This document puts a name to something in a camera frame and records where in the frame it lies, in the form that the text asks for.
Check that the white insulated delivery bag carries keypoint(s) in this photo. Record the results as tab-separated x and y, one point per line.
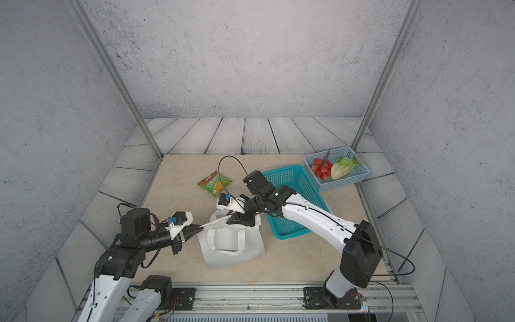
225	245

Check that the aluminium corner post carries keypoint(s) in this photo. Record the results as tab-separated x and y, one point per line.
393	57
88	29

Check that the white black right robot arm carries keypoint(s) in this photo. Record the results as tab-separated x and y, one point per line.
358	243

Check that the aluminium corner post left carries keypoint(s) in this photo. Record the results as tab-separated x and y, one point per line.
88	29

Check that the green corn chips packet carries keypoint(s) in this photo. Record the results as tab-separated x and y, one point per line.
214	183

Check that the light blue plastic basket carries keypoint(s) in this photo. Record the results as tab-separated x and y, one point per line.
357	175

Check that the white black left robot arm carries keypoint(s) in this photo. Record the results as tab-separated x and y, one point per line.
142	232

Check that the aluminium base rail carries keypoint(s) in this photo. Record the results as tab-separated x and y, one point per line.
389	298

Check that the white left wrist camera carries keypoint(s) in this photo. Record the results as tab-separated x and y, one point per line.
177	222

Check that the green lettuce head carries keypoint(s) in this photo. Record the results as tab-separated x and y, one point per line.
342	167

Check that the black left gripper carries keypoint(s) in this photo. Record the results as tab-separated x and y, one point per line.
179	240

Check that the aluminium corner post right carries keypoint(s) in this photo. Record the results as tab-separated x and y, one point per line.
393	57

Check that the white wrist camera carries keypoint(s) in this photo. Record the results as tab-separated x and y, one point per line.
227	202
177	222

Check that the red cherry tomatoes bunch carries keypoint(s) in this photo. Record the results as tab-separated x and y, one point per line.
322	169

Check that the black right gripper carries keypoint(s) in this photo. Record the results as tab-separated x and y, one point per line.
241	219

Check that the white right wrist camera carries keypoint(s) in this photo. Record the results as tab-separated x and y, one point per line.
227	202

